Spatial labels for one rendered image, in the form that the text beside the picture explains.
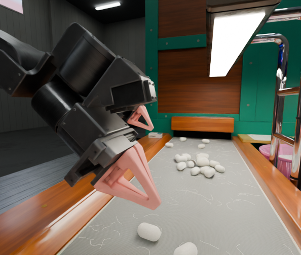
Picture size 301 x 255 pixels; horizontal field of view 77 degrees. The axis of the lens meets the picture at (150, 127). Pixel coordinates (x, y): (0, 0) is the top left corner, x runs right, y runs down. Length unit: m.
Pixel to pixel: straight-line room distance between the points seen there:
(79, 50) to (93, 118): 0.08
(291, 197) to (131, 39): 10.82
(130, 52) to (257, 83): 10.04
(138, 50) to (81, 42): 10.46
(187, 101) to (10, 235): 0.90
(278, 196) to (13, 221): 0.43
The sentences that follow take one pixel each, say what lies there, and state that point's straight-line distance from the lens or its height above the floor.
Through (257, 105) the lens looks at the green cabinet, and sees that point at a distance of 1.06.
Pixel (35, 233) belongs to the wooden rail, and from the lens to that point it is 0.32.
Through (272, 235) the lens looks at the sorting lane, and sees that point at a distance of 0.36.
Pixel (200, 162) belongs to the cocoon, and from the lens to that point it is 0.59.
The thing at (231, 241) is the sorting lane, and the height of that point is 0.74.
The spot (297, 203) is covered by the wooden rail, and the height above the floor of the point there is 0.76.
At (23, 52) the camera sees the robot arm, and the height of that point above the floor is 0.99.
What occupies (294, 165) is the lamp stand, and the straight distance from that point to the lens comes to 0.52.
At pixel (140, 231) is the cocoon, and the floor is 0.75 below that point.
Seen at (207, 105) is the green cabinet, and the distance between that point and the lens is 1.03.
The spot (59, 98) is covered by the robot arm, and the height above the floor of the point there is 0.94.
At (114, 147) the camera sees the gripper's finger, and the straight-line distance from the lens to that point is 0.20.
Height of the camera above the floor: 0.93
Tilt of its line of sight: 8 degrees down
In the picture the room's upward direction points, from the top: straight up
